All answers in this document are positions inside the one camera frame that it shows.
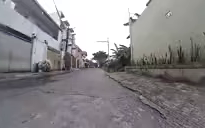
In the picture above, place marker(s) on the cobbled stone verge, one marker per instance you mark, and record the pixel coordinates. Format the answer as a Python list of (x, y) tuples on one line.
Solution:
[(176, 96)]

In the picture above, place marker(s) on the row of spiky plants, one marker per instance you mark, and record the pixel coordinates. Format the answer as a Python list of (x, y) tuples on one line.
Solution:
[(180, 55)]

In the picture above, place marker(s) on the grey concrete road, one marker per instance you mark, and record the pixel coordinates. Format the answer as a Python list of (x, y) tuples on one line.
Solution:
[(83, 100)]

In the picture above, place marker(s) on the tree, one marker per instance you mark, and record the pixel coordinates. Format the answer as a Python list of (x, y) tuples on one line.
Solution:
[(99, 56)]

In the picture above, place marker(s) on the white building with gate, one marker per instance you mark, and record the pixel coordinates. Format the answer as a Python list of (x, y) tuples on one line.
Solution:
[(10, 50)]

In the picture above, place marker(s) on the flowering bush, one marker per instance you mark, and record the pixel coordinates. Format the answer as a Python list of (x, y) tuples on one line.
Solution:
[(45, 65)]

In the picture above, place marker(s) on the grey concrete sidewalk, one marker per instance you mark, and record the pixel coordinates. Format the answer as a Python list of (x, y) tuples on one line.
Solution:
[(16, 76)]

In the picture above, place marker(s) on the low concrete planter wall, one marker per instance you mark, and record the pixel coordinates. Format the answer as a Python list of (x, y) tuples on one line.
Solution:
[(170, 72)]

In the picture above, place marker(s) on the street lamp pole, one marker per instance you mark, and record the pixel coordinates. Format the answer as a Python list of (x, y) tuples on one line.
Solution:
[(108, 50)]

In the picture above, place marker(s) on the palm bushes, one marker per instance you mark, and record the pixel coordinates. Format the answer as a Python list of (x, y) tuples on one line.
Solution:
[(121, 56)]

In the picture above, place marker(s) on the grey plastered building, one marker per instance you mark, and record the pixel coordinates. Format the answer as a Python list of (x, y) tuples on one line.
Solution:
[(163, 33)]

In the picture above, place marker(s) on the row of buildings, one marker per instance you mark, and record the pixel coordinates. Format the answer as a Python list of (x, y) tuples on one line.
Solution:
[(75, 56)]

